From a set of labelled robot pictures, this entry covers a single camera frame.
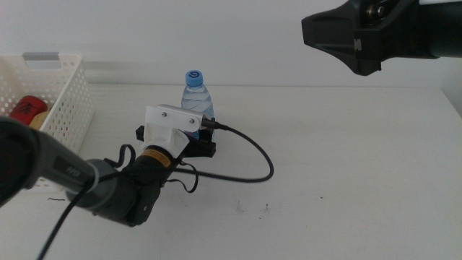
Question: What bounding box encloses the clear water bottle blue cap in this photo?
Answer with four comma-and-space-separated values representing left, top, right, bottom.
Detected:
180, 69, 216, 142

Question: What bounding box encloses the red cola can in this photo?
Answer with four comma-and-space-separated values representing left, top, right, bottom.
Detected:
9, 95, 49, 126

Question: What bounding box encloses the thin black left arm wire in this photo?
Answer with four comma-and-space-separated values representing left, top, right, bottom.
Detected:
104, 144, 200, 194

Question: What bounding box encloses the white perforated plastic basket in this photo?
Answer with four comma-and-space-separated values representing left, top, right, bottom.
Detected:
0, 52, 96, 192

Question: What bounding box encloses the yellow tea bottle white cap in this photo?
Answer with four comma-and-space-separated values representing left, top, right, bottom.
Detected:
28, 110, 52, 131

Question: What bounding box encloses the left wrist camera black cable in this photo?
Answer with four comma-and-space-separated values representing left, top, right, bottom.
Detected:
35, 121, 275, 260

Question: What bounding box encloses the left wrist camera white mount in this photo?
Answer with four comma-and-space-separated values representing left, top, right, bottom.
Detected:
139, 104, 205, 159

